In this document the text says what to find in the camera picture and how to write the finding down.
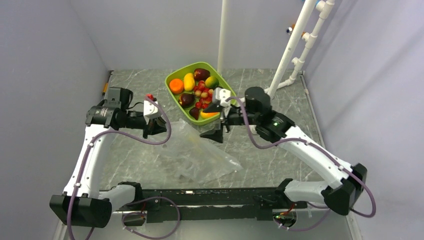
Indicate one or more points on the orange yellow fake mango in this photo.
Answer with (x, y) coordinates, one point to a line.
(209, 115)

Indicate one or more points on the dark red apple back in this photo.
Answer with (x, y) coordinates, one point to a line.
(201, 74)

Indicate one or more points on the small dark red fig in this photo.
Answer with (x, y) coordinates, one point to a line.
(194, 113)

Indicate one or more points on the dark red apple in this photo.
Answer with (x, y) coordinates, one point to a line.
(201, 74)
(186, 100)

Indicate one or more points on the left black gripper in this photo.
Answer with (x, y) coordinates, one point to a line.
(155, 126)

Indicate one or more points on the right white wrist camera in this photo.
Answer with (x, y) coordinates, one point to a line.
(221, 97)

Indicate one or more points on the dark red apple front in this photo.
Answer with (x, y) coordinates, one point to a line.
(186, 100)

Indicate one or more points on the green plastic tray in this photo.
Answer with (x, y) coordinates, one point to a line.
(180, 73)

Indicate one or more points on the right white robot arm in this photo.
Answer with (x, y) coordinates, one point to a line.
(342, 183)

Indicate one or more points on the red grape bunch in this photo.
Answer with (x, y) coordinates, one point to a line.
(203, 95)

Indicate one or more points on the white pvc pipe frame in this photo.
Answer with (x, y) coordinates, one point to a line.
(323, 6)

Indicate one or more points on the green yellow fake mango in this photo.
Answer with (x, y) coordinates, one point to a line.
(212, 82)

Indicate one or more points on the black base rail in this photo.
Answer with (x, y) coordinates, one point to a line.
(259, 203)

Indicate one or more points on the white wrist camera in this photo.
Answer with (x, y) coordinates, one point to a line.
(151, 110)
(221, 97)

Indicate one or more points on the orange handled tool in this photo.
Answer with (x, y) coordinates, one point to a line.
(105, 88)

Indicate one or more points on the orange hook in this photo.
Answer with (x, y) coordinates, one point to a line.
(290, 30)

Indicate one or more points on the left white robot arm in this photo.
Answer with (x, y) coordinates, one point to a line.
(81, 202)

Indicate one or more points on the clear plastic bag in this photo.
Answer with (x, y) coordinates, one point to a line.
(194, 158)

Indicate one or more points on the orange fake fruit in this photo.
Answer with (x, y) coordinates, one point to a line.
(176, 86)

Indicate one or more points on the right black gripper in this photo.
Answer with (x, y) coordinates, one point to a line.
(216, 134)

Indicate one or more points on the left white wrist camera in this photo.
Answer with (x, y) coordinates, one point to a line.
(151, 110)

